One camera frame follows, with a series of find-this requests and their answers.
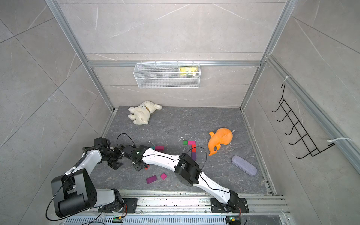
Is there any purple rectangular block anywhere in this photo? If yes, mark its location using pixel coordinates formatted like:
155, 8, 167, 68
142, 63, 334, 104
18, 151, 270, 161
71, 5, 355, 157
146, 175, 158, 184
191, 152, 197, 161

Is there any pink rectangular block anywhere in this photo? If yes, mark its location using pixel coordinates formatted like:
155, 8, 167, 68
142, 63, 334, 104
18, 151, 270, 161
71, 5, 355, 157
155, 146, 165, 151

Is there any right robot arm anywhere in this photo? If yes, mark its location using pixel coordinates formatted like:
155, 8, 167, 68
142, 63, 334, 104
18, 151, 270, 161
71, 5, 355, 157
120, 145, 249, 213

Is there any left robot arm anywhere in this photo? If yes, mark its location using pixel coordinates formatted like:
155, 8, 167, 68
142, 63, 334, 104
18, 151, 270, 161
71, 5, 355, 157
45, 137, 125, 221

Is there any pink cube block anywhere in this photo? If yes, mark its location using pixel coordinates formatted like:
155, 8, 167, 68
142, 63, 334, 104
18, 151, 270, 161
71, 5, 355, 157
160, 173, 167, 180

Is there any white plush dog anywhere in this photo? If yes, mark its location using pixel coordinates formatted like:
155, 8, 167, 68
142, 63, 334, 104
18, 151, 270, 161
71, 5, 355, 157
128, 101, 162, 125

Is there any orange plush toy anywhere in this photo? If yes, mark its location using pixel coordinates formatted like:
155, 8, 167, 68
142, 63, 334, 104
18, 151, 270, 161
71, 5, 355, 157
208, 128, 233, 156

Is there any yellow sponge in basket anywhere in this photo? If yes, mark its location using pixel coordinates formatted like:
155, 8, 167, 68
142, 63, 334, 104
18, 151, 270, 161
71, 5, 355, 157
177, 66, 199, 77

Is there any purple glasses case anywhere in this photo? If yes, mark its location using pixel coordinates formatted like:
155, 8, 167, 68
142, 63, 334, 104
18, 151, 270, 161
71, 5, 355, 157
231, 155, 257, 176

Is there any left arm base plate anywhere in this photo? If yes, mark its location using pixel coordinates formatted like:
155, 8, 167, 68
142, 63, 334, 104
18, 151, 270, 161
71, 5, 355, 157
97, 198, 138, 214

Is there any metal rail frame front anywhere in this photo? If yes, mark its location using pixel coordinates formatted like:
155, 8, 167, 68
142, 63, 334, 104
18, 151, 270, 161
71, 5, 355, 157
63, 191, 295, 225

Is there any white wire mesh basket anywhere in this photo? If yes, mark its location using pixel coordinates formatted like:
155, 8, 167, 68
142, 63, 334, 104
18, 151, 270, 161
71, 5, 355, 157
133, 62, 201, 89

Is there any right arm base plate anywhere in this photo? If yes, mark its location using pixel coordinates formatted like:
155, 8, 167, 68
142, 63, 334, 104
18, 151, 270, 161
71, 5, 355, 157
211, 197, 249, 213

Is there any black wire hook rack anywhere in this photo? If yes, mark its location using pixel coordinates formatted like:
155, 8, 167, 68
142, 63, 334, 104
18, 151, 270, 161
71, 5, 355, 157
272, 83, 335, 159

